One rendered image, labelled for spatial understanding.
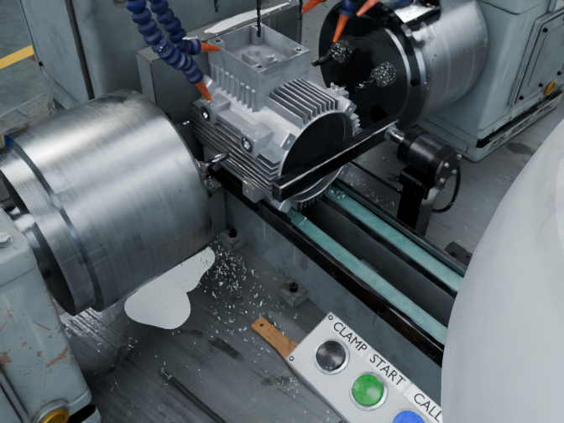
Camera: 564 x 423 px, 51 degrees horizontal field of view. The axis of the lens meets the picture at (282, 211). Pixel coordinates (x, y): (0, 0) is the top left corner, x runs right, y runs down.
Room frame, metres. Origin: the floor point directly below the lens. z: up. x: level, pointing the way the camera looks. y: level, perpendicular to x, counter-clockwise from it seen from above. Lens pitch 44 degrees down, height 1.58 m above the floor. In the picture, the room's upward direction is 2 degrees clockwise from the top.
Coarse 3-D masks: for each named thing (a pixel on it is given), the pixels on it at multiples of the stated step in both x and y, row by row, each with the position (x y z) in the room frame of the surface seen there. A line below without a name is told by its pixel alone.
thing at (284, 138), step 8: (208, 80) 0.79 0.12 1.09; (208, 88) 0.78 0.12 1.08; (344, 104) 0.74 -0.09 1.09; (352, 104) 0.74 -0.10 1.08; (344, 112) 0.73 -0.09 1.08; (280, 128) 0.67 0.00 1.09; (280, 136) 0.66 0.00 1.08; (288, 136) 0.66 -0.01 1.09; (280, 144) 0.65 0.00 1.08; (288, 144) 0.66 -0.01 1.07; (344, 168) 0.74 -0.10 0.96; (280, 208) 0.65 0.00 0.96; (288, 208) 0.66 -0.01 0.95
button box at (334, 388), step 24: (312, 336) 0.35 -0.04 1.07; (336, 336) 0.34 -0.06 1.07; (288, 360) 0.33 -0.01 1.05; (312, 360) 0.32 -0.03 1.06; (360, 360) 0.32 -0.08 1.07; (384, 360) 0.31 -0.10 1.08; (312, 384) 0.30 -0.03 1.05; (336, 384) 0.30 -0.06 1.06; (384, 384) 0.29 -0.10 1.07; (408, 384) 0.29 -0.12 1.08; (336, 408) 0.28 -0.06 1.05; (360, 408) 0.27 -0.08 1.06; (384, 408) 0.27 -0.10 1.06; (408, 408) 0.27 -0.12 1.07; (432, 408) 0.27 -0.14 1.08
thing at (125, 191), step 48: (144, 96) 0.64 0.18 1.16; (0, 144) 0.58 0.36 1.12; (48, 144) 0.53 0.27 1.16; (96, 144) 0.54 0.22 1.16; (144, 144) 0.55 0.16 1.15; (0, 192) 0.54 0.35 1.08; (48, 192) 0.47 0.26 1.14; (96, 192) 0.48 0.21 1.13; (144, 192) 0.50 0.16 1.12; (192, 192) 0.53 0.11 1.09; (48, 240) 0.43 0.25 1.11; (96, 240) 0.45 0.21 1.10; (144, 240) 0.47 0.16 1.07; (192, 240) 0.51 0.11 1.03; (48, 288) 0.50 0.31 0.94; (96, 288) 0.43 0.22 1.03
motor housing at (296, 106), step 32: (224, 96) 0.78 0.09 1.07; (288, 96) 0.72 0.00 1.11; (320, 96) 0.73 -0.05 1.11; (192, 128) 0.78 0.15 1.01; (224, 128) 0.73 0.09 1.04; (288, 128) 0.68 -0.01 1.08; (320, 128) 0.80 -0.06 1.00; (352, 128) 0.75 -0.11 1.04; (224, 160) 0.73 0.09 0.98; (256, 160) 0.67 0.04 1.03; (288, 160) 0.78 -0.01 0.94; (320, 192) 0.71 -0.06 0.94
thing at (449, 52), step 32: (384, 0) 0.92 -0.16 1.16; (416, 0) 0.94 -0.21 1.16; (448, 0) 0.96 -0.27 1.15; (320, 32) 1.01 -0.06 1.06; (352, 32) 0.94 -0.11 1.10; (384, 32) 0.89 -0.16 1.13; (416, 32) 0.87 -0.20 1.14; (448, 32) 0.90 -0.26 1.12; (480, 32) 0.95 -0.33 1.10; (320, 64) 0.99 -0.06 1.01; (352, 64) 0.93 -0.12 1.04; (384, 64) 0.87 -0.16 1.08; (416, 64) 0.84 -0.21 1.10; (448, 64) 0.87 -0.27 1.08; (480, 64) 0.93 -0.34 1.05; (352, 96) 0.93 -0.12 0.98; (384, 96) 0.88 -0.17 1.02; (416, 96) 0.83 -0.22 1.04; (448, 96) 0.88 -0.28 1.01
